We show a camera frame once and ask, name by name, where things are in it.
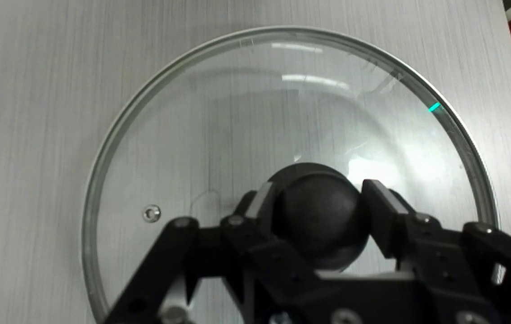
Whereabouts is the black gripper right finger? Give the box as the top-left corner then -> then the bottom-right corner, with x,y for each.
360,179 -> 511,324

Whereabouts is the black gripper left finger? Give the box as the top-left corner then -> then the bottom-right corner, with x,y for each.
103,180 -> 317,324

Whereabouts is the glass lid with black knob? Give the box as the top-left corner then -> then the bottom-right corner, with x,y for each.
81,24 -> 501,324

